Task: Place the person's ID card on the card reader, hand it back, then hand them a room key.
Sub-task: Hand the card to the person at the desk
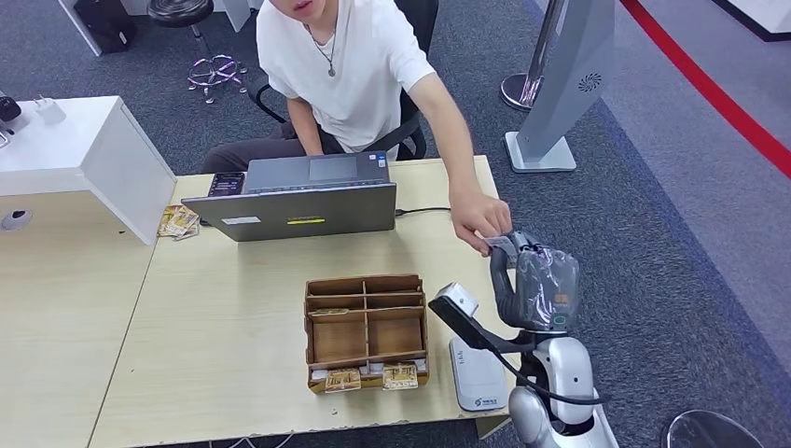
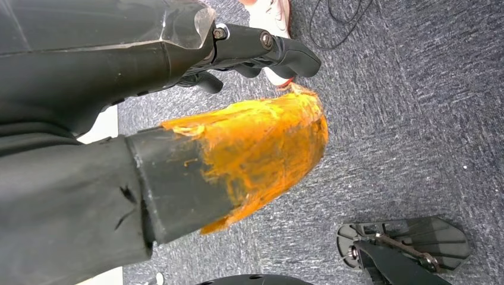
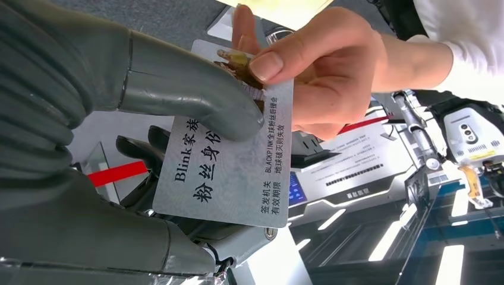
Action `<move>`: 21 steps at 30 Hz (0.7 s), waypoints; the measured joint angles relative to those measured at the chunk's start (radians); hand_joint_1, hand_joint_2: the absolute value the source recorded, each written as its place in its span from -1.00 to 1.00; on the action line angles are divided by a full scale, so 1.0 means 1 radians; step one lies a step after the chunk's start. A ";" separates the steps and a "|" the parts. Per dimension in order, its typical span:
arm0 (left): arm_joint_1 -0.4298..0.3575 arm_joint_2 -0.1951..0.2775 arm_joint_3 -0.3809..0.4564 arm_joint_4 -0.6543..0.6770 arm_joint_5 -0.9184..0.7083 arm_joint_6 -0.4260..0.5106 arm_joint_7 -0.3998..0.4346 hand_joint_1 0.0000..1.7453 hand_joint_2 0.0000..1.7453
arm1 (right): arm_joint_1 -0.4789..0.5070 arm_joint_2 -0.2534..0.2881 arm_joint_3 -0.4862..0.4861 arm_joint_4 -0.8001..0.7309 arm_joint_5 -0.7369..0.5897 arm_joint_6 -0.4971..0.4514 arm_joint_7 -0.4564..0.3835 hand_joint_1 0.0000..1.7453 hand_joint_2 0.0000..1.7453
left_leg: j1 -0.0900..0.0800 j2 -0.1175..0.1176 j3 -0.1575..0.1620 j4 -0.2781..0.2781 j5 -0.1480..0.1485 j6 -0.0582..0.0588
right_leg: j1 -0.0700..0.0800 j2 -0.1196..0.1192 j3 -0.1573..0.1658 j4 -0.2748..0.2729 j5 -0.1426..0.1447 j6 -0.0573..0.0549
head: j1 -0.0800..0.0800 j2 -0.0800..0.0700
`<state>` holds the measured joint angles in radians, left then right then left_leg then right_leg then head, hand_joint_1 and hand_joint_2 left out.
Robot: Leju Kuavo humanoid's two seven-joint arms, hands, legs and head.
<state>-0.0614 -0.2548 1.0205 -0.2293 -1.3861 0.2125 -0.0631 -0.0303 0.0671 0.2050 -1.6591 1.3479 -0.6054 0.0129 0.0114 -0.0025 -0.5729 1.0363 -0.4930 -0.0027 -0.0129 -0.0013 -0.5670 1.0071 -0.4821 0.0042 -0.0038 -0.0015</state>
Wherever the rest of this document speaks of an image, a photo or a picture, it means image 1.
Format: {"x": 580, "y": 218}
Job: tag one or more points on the black office chair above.
{"x": 423, "y": 21}

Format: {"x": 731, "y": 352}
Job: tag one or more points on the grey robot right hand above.
{"x": 547, "y": 290}

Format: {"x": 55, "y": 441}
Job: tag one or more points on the red barrier belt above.
{"x": 698, "y": 77}

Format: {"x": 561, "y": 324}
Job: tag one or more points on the black stool chrome base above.
{"x": 180, "y": 11}

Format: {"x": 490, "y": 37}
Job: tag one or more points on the white card reader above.
{"x": 479, "y": 383}

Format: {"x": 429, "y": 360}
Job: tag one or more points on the white ID card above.
{"x": 502, "y": 245}

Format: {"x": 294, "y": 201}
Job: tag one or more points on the white charger plug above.
{"x": 51, "y": 112}

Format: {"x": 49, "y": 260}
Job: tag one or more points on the person's left hand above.
{"x": 479, "y": 216}

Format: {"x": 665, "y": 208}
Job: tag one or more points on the chrome stanchion post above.
{"x": 547, "y": 37}

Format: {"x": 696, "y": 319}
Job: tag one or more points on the pile of golden cards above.
{"x": 179, "y": 222}

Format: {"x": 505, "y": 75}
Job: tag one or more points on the black gadget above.
{"x": 8, "y": 108}

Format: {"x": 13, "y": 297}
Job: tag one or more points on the white desk shelf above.
{"x": 92, "y": 148}

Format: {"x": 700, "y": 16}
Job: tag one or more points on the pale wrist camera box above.
{"x": 458, "y": 298}

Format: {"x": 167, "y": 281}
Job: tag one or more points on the person's right forearm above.
{"x": 307, "y": 130}

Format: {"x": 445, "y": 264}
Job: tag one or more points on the person's left forearm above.
{"x": 448, "y": 136}

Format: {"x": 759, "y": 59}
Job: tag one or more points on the grey laptop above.
{"x": 296, "y": 216}

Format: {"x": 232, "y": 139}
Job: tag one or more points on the golden room key card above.
{"x": 343, "y": 380}
{"x": 400, "y": 376}
{"x": 329, "y": 312}

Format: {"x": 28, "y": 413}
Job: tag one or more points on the round chrome stanchion base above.
{"x": 707, "y": 433}

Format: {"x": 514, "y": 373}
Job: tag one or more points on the white furniture panel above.
{"x": 238, "y": 12}

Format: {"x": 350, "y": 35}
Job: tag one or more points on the wooden card organizer box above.
{"x": 337, "y": 337}

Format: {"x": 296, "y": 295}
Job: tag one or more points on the grey kiosk stand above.
{"x": 568, "y": 80}

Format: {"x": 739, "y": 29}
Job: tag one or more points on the white counter with dark base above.
{"x": 766, "y": 12}

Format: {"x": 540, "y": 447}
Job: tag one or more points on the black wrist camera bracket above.
{"x": 469, "y": 331}

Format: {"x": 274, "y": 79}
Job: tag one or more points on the person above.
{"x": 352, "y": 62}

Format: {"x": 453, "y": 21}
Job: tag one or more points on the black bag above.
{"x": 105, "y": 25}

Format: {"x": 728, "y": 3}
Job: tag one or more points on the black smartphone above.
{"x": 227, "y": 184}

